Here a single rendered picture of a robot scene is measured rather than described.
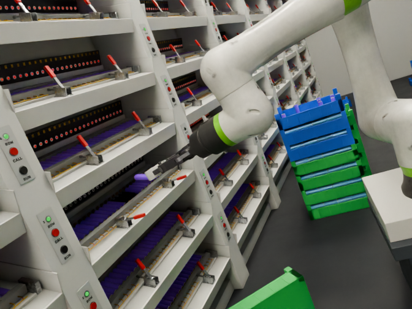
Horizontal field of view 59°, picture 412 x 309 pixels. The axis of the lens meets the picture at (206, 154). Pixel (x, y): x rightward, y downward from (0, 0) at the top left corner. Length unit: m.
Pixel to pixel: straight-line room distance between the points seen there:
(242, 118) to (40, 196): 0.48
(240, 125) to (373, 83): 0.46
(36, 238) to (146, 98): 0.72
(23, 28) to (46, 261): 0.54
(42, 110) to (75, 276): 0.39
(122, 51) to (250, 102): 0.68
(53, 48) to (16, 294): 0.78
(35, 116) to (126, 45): 0.58
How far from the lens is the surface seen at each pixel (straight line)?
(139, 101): 1.41
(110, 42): 1.44
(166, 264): 1.21
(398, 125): 1.07
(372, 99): 1.19
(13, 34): 0.99
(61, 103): 0.98
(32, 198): 0.86
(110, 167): 1.04
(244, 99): 0.86
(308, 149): 1.78
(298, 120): 1.75
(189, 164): 1.39
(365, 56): 1.17
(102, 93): 1.11
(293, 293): 1.19
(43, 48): 1.31
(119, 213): 1.10
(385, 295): 1.38
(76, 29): 1.14
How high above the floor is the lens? 0.85
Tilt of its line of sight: 12 degrees down
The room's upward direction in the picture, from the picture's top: 22 degrees counter-clockwise
